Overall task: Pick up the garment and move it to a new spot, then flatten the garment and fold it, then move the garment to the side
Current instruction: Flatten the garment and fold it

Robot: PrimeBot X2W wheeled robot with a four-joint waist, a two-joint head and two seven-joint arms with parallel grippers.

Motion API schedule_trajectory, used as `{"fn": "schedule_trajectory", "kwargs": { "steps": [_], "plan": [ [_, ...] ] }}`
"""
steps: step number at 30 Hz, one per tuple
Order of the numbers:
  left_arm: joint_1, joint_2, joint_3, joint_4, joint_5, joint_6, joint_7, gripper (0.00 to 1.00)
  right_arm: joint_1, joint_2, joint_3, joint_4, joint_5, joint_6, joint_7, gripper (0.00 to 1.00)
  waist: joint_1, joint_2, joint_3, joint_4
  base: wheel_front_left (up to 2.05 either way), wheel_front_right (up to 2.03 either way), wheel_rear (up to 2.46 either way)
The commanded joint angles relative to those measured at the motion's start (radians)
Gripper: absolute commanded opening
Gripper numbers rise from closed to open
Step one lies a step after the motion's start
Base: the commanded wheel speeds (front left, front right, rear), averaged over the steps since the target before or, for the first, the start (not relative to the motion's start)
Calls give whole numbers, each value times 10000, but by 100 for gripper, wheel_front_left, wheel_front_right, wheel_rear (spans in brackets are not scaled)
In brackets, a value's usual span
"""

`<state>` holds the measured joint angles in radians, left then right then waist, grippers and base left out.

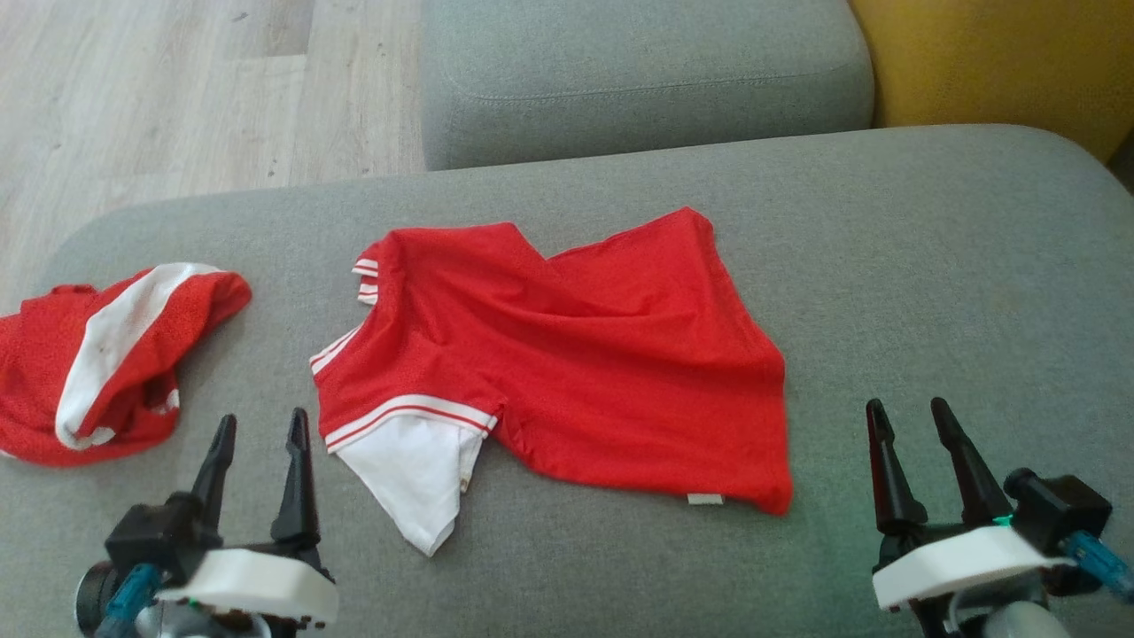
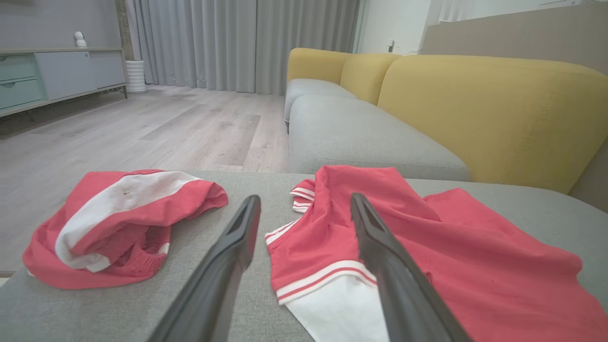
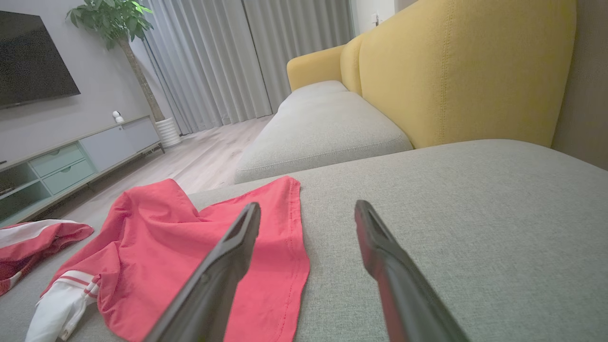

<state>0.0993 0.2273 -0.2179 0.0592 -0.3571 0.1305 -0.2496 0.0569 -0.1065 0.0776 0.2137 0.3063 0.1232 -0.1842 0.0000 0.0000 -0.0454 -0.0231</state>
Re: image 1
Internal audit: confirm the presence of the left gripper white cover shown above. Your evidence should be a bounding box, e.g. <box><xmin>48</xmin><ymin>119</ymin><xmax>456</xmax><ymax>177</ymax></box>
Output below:
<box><xmin>155</xmin><ymin>408</ymin><xmax>339</xmax><ymax>626</ymax></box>

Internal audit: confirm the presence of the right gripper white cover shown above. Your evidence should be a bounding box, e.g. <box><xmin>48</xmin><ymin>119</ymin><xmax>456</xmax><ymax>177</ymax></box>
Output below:
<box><xmin>866</xmin><ymin>397</ymin><xmax>1073</xmax><ymax>638</ymax></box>

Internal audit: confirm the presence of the red jersey shirt white trim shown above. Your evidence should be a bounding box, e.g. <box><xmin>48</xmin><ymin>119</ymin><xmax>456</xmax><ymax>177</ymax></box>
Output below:
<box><xmin>310</xmin><ymin>206</ymin><xmax>794</xmax><ymax>557</ymax></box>

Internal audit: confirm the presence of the red shorts white stripe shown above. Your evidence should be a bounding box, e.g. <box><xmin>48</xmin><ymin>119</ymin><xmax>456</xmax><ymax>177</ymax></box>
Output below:
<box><xmin>0</xmin><ymin>262</ymin><xmax>253</xmax><ymax>468</ymax></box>

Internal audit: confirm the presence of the large grey sofa seat cushion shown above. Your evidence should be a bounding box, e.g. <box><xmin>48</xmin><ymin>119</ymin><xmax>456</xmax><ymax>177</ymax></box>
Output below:
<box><xmin>0</xmin><ymin>124</ymin><xmax>1134</xmax><ymax>638</ymax></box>

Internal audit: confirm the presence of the yellow upholstered furniture panel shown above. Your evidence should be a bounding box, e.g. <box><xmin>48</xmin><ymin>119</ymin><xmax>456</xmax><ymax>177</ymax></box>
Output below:
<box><xmin>849</xmin><ymin>0</ymin><xmax>1134</xmax><ymax>165</ymax></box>

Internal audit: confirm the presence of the small grey sofa cushion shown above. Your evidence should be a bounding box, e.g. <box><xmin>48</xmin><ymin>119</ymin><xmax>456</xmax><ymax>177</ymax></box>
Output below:
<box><xmin>421</xmin><ymin>0</ymin><xmax>876</xmax><ymax>171</ymax></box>

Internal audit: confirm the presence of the left cable with blue connector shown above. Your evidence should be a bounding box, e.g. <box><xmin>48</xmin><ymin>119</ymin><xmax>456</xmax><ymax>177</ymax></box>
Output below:
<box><xmin>93</xmin><ymin>564</ymin><xmax>165</xmax><ymax>638</ymax></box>

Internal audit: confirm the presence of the cable with blue connector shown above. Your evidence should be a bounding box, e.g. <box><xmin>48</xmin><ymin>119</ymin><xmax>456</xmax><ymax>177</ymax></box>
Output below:
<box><xmin>1063</xmin><ymin>532</ymin><xmax>1134</xmax><ymax>603</ymax></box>
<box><xmin>93</xmin><ymin>564</ymin><xmax>165</xmax><ymax>638</ymax></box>

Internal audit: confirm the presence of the right cable with blue connector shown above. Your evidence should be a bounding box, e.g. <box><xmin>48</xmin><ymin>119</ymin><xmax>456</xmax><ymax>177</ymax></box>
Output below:
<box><xmin>1063</xmin><ymin>532</ymin><xmax>1134</xmax><ymax>603</ymax></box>

